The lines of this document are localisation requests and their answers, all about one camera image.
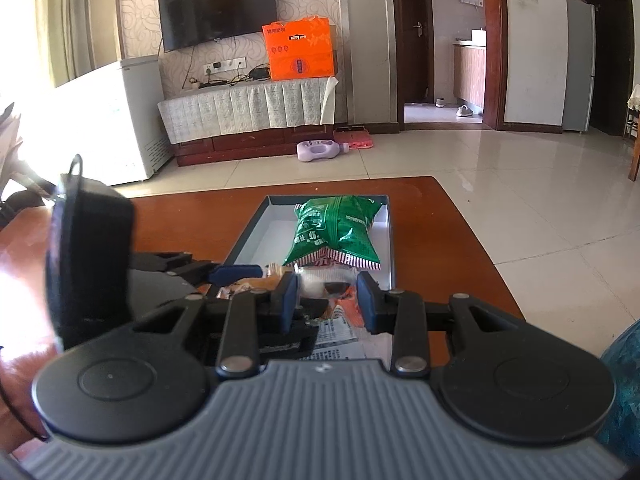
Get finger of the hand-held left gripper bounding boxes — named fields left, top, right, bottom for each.
left=259, top=309, right=319, bottom=361
left=130, top=251, right=265, bottom=287

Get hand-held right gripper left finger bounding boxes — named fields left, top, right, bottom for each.
left=131, top=271, right=301, bottom=380

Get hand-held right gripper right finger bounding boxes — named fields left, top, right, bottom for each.
left=356, top=270, right=507, bottom=380

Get orange-red stick snack packet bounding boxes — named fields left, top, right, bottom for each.
left=217, top=261, right=284, bottom=302

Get clear orange fried-ball snack packet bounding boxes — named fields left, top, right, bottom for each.
left=297, top=266, right=362, bottom=334

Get dark-rimmed white box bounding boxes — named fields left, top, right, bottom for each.
left=220, top=193, right=399, bottom=362

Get person's left forearm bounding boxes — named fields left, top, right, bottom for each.
left=0, top=352, right=50, bottom=457

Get white printed snack packet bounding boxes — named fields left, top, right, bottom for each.
left=311, top=316, right=362, bottom=362

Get green snack packet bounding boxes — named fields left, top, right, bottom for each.
left=281, top=195, right=384, bottom=272

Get dark wooden television cabinet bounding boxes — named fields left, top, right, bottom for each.
left=172, top=121, right=352, bottom=168

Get white chest freezer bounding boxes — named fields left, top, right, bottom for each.
left=51, top=54, right=176, bottom=187

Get purple detergent bottle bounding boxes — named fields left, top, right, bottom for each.
left=296, top=140, right=351, bottom=163

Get pale lace tablecloth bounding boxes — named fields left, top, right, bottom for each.
left=157, top=76, right=339, bottom=144

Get orange gift box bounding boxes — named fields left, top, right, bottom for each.
left=262, top=16, right=335, bottom=82

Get pale curtain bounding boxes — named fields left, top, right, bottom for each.
left=34, top=0, right=122, bottom=89

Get wooden kitchen counter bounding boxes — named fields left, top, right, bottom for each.
left=452, top=29, right=487, bottom=111

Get black flat television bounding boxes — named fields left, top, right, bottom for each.
left=157, top=0, right=278, bottom=54

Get teal patterned cloth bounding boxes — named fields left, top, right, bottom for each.
left=599, top=322, right=640, bottom=467

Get silver refrigerator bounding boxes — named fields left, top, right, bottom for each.
left=562, top=0, right=597, bottom=134

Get white wall outlets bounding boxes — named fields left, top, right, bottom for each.
left=203, top=57, right=247, bottom=72

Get black television cable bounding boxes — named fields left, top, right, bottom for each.
left=181, top=44, right=197, bottom=89

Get brown door with handle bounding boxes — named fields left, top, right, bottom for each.
left=396, top=0, right=435, bottom=107

